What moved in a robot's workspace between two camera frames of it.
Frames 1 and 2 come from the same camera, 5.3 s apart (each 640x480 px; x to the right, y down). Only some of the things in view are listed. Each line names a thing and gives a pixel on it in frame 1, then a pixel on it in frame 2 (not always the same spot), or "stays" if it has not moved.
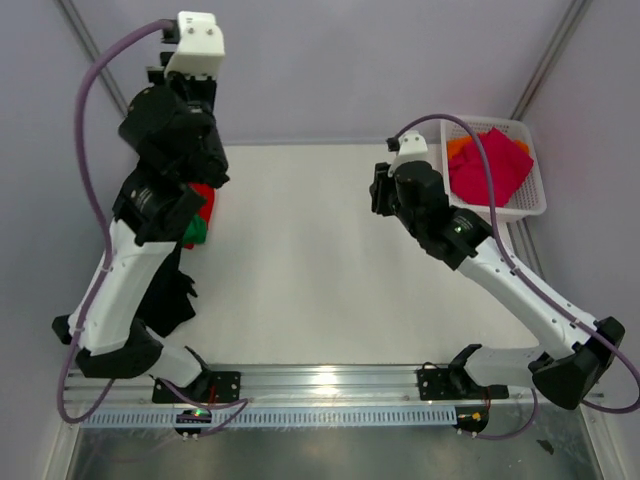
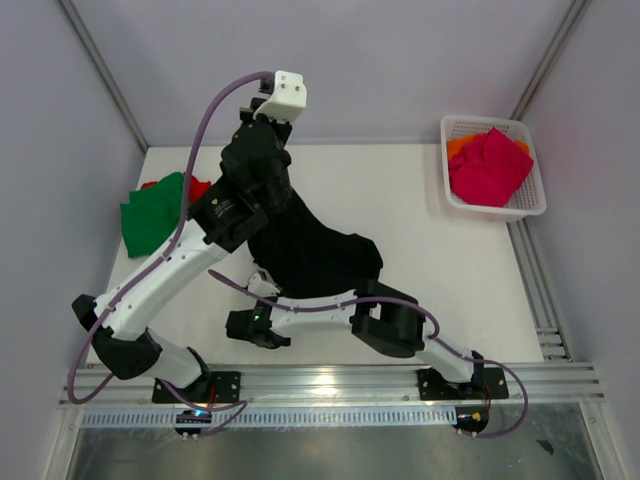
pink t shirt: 508,165 stays
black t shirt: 166,307 to 302,257
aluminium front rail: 296,385 stays
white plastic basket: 530,199 stays
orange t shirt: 454,145 stays
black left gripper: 207,85 to 247,115
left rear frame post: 90,48 stays
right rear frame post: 571,26 stays
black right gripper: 384,179 to 275,291
